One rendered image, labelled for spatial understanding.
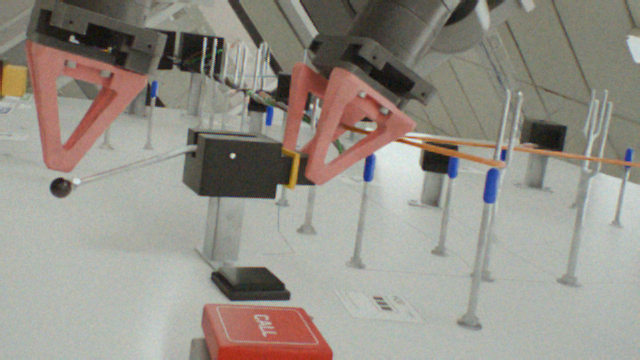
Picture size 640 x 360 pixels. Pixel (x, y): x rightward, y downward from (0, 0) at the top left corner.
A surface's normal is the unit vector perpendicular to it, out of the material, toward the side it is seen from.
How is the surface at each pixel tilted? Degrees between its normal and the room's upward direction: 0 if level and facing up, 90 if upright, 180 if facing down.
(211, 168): 82
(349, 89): 105
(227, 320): 49
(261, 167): 82
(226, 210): 82
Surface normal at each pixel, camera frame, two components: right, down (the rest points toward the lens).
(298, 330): 0.13, -0.98
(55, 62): 0.25, 0.51
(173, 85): 0.31, 0.31
